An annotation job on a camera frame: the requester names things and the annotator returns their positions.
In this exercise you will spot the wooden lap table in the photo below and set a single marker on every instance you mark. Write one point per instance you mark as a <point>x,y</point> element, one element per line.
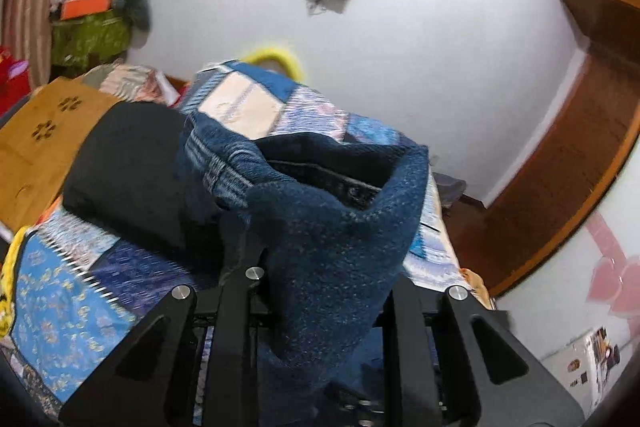
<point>30,147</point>

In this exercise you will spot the wooden door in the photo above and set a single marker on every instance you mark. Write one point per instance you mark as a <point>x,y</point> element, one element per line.
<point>575,132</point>

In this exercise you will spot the green patterned cloth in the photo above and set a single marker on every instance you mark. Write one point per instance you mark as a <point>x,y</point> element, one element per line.
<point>90,39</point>

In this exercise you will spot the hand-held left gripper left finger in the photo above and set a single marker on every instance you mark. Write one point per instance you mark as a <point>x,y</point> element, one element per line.
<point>235,307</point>

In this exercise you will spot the yellow cloth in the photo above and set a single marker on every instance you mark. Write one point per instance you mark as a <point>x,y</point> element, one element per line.
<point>10,277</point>

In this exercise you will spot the pink wall sticker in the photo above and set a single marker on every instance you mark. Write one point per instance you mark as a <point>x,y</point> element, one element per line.
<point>615,277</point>

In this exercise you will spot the striped bedding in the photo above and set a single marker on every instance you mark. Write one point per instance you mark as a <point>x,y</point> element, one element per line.
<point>135,84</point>

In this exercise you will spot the white cabinet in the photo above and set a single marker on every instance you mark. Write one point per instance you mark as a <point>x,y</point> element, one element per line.
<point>580,372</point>

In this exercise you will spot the blue patchwork blanket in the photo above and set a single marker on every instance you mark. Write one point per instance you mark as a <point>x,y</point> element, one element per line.
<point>65,302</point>

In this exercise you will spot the black clothing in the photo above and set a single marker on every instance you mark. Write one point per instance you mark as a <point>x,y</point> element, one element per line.
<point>135,167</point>

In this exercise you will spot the yellow fleece blanket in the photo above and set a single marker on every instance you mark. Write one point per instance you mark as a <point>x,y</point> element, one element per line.
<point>475,284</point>

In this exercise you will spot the blue denim jacket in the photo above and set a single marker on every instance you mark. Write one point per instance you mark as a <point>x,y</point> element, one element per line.
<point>325,232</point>

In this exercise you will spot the orange box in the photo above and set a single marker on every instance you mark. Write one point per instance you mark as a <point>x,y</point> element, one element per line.
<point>85,6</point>

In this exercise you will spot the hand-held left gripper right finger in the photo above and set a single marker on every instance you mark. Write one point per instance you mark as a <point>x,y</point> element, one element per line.
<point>405,322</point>

